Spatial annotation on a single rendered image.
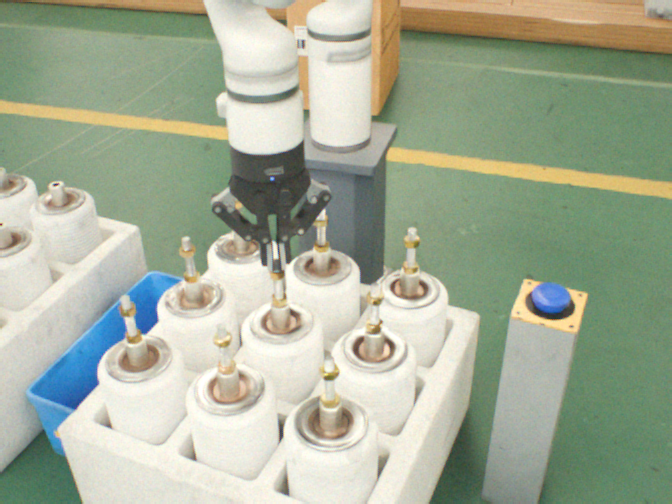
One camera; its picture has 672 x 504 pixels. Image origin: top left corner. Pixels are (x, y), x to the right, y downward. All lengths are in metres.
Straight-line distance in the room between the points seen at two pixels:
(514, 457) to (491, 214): 0.72
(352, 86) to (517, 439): 0.53
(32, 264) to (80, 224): 0.11
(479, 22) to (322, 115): 1.45
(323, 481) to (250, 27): 0.44
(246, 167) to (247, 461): 0.31
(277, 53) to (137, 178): 1.09
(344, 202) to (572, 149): 0.83
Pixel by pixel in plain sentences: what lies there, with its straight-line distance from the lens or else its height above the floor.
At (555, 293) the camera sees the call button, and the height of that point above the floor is 0.33.
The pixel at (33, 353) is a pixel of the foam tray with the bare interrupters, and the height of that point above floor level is 0.13.
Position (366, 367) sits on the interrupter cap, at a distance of 0.83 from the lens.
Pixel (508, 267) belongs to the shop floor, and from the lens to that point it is 1.43.
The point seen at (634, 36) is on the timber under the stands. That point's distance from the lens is 2.52.
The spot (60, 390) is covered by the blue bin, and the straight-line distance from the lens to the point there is 1.13.
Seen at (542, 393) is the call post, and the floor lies 0.22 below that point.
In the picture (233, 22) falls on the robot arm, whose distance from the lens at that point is 0.71.
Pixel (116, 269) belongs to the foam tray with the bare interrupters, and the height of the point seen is 0.14.
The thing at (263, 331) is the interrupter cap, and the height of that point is 0.25.
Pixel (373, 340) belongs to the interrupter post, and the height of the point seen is 0.27.
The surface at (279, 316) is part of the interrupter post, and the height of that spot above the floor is 0.27.
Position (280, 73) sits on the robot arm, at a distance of 0.70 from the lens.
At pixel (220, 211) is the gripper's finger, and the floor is 0.42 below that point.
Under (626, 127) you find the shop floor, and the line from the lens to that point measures 2.01.
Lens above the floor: 0.83
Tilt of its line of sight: 35 degrees down
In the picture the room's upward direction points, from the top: 2 degrees counter-clockwise
